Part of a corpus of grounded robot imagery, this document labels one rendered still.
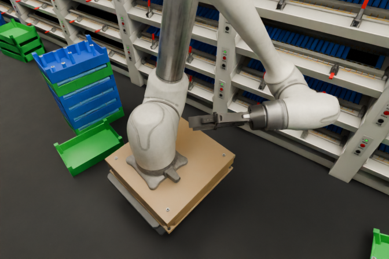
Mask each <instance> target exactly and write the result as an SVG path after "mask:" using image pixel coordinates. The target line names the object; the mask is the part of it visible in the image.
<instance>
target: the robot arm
mask: <svg viewBox="0 0 389 259"><path fill-rule="evenodd" d="M209 1H210V2H211V3H212V4H213V5H214V6H215V7H216V8H217V10H218V11H219V12H220V13H221V14H222V15H223V17H224V18H225V19H227V21H228V22H229V23H230V25H231V26H232V27H233V28H234V29H235V31H236V32H237V33H238V34H239V36H240V37H241V38H242V40H243V41H244V42H245V43H246V44H247V45H248V47H249V48H250V49H251V50H252V51H253V52H254V53H255V54H256V56H257V57H258V58H259V59H260V61H261V63H262V64H263V66H264V68H265V70H266V73H265V75H264V80H265V82H266V84H267V86H268V88H269V90H270V92H271V94H272V96H274V97H275V99H276V100H272V101H264V102H262V104H258V105H250V106H249V107H248V111H247V112H237V113H216V112H213V114H209V115H203V116H193V117H188V122H189V128H193V131H199V130H209V129H214V130H217V128H221V127H229V126H231V127H234V126H244V125H245V124H244V123H249V127H250V129H251V130H253V131H254V130H263V129H265V130H266V131H269V130H272V131H273V130H275V131H276V130H295V131H300V130H312V129H316V128H321V127H324V126H327V125H330V124H333V123H335V122H336V120H337V119H338V117H339V115H340V105H339V101H338V100H337V98H336V97H334V96H333V95H329V94H326V93H323V92H316V91H314V90H312V89H310V88H309V87H308V85H307V83H306V81H305V79H304V76H303V75H302V73H301V72H300V71H299V70H298V68H297V67H296V66H295V65H294V64H293V62H292V61H288V60H286V61H284V60H283V59H282V58H281V57H280V55H279V54H278V52H277V51H276V49H275V48H274V46H273V44H272V42H271V39H270V37H269V35H268V33H267V31H266V28H265V26H264V24H263V22H262V20H261V18H260V17H259V15H258V12H257V11H256V9H255V6H254V4H253V2H252V0H209ZM198 3H199V0H163V10H162V20H161V26H160V37H159V48H158V54H157V64H156V68H155V69H153V70H152V71H151V72H150V74H149V76H148V82H147V85H146V90H145V95H144V97H145V98H144V100H143V103H142V104H140V105H139V106H137V107H136V108H135V109H134V110H133V111H132V113H131V115H130V117H129V119H128V122H127V136H128V140H129V144H130V148H131V151H132V153H133V155H130V156H128V157H127V158H126V162H127V164H129V165H131V166H132V167H133V168H134V169H135V170H136V171H137V173H138V174H139V175H140V176H141V177H142V178H143V179H144V180H145V181H146V182H147V184H148V187H149V189H150V190H155V189H157V188H158V186H159V184H160V183H161V182H163V181H164V180H166V179H167V178H169V179H170V180H172V181H173V182H174V183H178V182H179V181H180V179H181V178H180V176H179V175H178V174H177V172H176V171H177V170H178V169H179V168H180V167H182V166H185V165H186V164H187V163H188V159H187V158H186V157H184V156H182V155H181V154H179V153H178V152H177V151H176V149H175V141H176V140H177V131H178V124H179V120H180V118H181V115H182V112H183V110H184V106H185V102H186V96H187V92H188V85H189V80H188V77H187V75H186V74H185V72H184V69H185V64H186V59H187V55H188V50H189V45H190V40H191V36H192V31H193V26H194V22H195V17H196V12H197V7H198Z"/></svg>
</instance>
